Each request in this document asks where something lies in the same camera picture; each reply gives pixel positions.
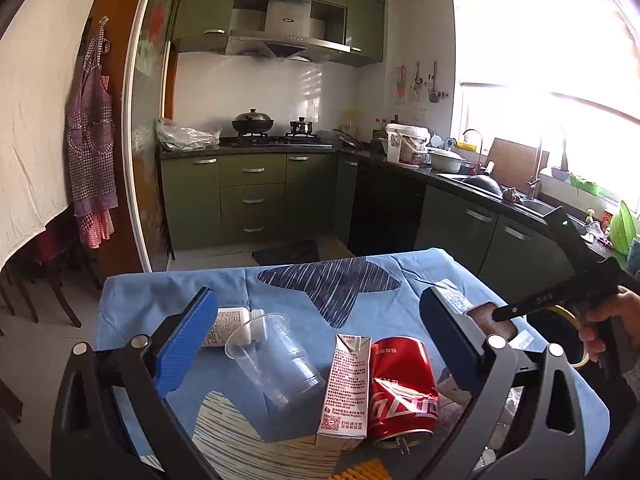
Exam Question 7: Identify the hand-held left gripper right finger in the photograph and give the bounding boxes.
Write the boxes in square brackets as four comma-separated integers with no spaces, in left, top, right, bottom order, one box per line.
[419,286,587,480]

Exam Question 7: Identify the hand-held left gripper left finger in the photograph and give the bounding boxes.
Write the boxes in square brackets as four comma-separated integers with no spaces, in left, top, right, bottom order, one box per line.
[50,287,218,480]

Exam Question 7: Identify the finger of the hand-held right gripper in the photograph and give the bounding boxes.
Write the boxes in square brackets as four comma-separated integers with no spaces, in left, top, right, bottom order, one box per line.
[492,285,581,322]

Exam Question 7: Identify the yellow-rimmed trash bin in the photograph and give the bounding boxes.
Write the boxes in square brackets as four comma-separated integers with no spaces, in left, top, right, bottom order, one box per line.
[525,305,593,371]

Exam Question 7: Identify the crushed red soda can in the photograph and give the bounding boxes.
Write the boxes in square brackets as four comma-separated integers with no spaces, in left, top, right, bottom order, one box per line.
[367,336,441,453]

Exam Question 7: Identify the orange foam fruit net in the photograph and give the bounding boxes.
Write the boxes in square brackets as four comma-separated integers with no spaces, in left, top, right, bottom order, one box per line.
[332,457,388,480]

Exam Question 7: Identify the person's right hand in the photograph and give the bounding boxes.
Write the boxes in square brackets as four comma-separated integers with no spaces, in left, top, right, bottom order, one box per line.
[580,285,640,363]

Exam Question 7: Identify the green plastic colander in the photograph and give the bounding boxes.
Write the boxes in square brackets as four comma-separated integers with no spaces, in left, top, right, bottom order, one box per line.
[610,200,640,256]

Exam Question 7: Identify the blue patterned tablecloth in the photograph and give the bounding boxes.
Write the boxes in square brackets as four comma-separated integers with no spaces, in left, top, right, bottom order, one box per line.
[95,247,598,480]

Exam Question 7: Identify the steel kitchen sink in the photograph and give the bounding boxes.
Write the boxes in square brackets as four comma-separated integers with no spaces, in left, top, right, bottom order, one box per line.
[437,172,556,216]

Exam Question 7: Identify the clear plastic cup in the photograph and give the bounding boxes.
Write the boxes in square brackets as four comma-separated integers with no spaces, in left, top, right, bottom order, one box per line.
[225,312,326,408]

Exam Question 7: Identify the pink and white drink carton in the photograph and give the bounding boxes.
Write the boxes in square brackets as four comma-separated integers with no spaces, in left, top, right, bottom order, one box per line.
[316,333,373,450]

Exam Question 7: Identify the steel kitchen faucet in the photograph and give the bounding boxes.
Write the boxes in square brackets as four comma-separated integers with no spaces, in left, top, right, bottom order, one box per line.
[527,122,568,201]

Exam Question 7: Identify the dark pan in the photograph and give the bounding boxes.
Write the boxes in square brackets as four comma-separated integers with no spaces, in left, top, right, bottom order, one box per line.
[462,175,503,196]

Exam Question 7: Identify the dark floor mat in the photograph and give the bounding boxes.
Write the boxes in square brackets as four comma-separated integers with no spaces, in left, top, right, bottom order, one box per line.
[251,240,321,266]

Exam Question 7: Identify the wooden cutting board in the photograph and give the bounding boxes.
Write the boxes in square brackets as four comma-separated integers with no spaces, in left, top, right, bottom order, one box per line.
[485,137,551,193]

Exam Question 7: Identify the green base cabinets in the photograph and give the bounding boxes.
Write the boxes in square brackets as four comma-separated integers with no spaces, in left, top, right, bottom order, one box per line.
[160,152,581,291]

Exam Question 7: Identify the dark wooden chair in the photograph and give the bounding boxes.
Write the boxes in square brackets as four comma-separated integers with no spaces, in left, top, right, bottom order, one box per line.
[0,240,83,331]

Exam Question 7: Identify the white enamel bowl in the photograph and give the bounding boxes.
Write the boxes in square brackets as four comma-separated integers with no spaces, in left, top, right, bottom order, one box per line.
[429,150,468,173]

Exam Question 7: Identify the white plastic bucket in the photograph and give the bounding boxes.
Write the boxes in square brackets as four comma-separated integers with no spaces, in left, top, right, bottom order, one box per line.
[385,123,430,166]

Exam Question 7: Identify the clear plastic bag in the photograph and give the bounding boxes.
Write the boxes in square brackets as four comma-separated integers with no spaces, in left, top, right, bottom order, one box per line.
[156,117,223,152]

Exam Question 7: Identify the purple checked apron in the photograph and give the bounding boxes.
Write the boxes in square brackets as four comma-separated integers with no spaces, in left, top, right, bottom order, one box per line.
[66,22,118,250]

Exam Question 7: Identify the gas stove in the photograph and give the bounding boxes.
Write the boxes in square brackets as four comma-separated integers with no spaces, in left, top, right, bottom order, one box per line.
[220,132,333,148]

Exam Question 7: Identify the kitchen window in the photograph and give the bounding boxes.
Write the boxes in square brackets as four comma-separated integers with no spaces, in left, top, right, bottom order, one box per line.
[452,0,640,216]

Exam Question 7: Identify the black wok with lid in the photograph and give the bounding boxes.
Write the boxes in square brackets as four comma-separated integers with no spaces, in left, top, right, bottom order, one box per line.
[231,107,276,136]

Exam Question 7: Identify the glass pot lid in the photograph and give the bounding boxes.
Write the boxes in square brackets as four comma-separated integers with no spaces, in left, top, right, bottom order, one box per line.
[332,129,363,150]

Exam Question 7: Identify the sliding glass door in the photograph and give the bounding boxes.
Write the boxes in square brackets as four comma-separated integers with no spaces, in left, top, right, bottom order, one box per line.
[122,0,186,273]

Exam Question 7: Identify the white hanging cloth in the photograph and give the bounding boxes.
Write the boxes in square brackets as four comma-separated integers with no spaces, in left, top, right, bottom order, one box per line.
[0,0,118,271]

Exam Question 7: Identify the steel range hood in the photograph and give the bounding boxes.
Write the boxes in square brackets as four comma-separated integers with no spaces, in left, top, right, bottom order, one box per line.
[225,0,353,63]

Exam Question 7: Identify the green wall cabinet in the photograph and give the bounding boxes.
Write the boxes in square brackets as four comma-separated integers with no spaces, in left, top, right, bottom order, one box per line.
[170,0,386,67]

